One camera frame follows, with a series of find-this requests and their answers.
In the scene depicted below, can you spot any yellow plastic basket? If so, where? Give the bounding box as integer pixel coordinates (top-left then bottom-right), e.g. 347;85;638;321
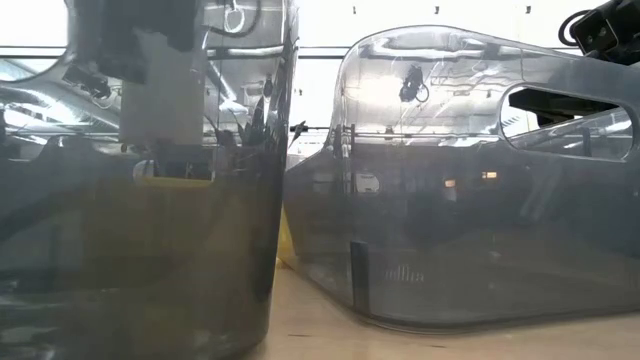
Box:
94;174;297;281

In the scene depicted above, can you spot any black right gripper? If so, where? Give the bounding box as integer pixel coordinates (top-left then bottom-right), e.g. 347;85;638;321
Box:
508;88;620;127

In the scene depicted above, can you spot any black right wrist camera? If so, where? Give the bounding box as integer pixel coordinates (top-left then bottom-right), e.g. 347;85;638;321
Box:
569;5;625;57

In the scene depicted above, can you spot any smoky grey transparent basket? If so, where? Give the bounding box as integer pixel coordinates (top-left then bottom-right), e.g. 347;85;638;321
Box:
0;0;300;360
281;24;640;332

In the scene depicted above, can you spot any dark leafy plant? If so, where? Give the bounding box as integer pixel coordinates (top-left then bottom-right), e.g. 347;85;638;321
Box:
207;97;307;151

